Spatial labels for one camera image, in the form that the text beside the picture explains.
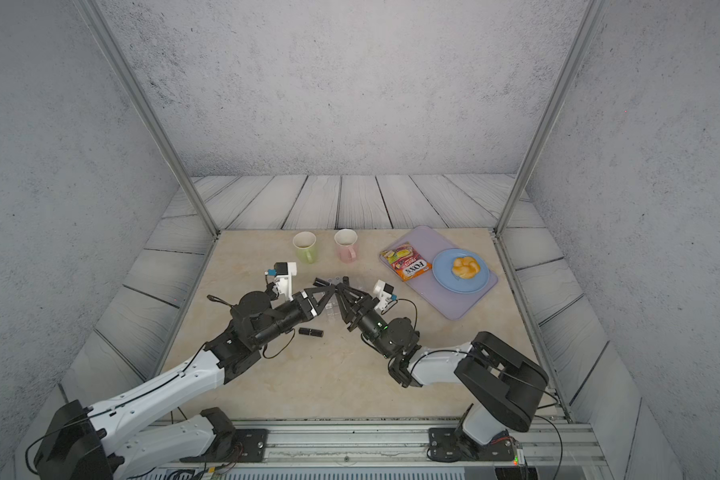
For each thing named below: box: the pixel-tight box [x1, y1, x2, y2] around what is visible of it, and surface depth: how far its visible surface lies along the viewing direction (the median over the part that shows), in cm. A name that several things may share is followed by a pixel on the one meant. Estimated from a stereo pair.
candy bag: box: [381, 242, 432, 282], surface depth 110 cm
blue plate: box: [432, 248, 490, 295], surface depth 107 cm
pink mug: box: [334, 228, 359, 264], surface depth 107 cm
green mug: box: [292, 231, 318, 264], surface depth 107 cm
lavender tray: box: [379, 225, 498, 320], surface depth 107 cm
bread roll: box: [452, 256, 481, 279], surface depth 107 cm
